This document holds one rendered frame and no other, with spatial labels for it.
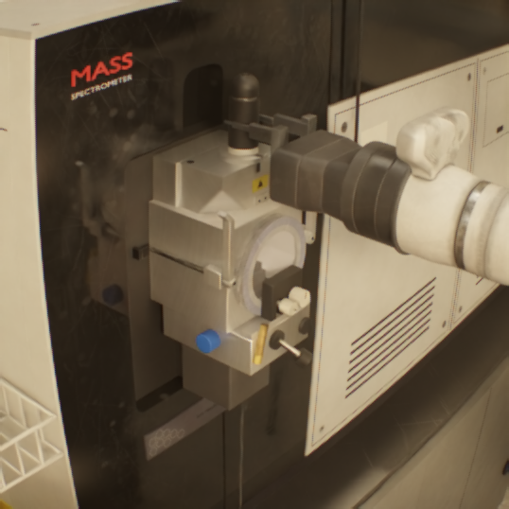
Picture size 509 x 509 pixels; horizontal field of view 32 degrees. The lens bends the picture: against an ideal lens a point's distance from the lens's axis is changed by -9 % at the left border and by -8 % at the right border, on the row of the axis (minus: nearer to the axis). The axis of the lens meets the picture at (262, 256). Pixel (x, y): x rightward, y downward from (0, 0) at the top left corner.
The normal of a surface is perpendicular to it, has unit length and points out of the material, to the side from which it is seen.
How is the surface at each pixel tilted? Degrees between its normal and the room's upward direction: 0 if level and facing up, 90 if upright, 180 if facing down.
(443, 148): 94
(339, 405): 90
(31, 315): 90
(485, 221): 57
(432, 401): 0
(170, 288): 90
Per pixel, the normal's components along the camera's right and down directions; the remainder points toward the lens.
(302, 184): -0.31, 0.43
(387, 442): 0.03, -0.89
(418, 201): -0.51, -0.15
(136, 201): 0.79, 0.30
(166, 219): -0.61, 0.35
